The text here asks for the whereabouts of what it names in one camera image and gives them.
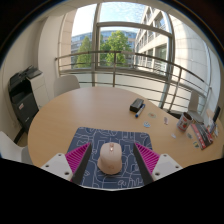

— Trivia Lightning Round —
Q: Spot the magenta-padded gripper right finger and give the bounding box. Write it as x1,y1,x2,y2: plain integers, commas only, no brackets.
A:
132,142,184,186

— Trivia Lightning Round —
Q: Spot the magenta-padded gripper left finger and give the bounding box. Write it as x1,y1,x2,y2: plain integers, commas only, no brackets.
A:
40,142,93,186

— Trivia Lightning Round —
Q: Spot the pale pink computer mouse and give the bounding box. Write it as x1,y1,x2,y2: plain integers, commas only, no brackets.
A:
97,141,123,176

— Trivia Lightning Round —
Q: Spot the dark blue patterned mouse pad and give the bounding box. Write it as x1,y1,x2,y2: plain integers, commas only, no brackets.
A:
66,126,154,190

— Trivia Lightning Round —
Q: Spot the blue marker pen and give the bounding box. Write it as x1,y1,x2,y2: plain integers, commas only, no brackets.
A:
134,103,146,119

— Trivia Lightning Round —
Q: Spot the strawberry print mug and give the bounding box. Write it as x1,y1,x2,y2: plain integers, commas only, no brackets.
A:
176,111,194,132

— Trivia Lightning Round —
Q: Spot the black whiteboard eraser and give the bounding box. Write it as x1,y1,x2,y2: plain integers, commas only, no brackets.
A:
129,98,145,113

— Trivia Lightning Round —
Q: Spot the red and black magazine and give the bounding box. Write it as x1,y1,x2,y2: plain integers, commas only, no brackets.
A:
191,122,214,150

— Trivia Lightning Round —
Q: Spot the white chair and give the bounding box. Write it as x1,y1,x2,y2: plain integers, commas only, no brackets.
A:
0,130,34,166
187,90,205,124
53,74,81,98

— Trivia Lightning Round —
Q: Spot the black and white printer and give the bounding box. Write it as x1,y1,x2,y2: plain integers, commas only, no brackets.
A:
8,65,50,134

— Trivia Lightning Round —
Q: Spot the black standing phone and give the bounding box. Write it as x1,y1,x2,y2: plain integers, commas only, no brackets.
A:
212,105,222,123

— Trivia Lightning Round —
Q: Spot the metal balcony railing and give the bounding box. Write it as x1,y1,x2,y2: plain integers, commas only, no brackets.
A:
54,50,213,114

